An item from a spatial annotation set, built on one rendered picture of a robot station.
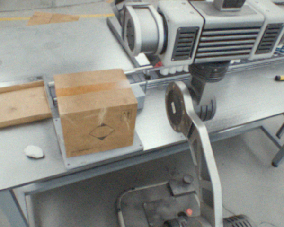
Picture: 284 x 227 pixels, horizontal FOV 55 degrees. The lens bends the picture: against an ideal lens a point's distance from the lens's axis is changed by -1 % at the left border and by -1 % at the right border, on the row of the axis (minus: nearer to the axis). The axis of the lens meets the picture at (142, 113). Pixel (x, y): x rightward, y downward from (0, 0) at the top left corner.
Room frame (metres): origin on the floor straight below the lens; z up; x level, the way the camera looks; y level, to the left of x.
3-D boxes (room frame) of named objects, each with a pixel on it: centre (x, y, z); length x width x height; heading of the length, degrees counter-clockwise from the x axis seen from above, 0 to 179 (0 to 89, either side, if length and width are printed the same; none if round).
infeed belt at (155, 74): (1.44, -0.24, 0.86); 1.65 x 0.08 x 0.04; 118
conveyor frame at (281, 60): (1.44, -0.24, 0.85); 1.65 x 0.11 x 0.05; 118
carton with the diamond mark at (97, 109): (0.85, 0.21, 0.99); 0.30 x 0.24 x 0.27; 114
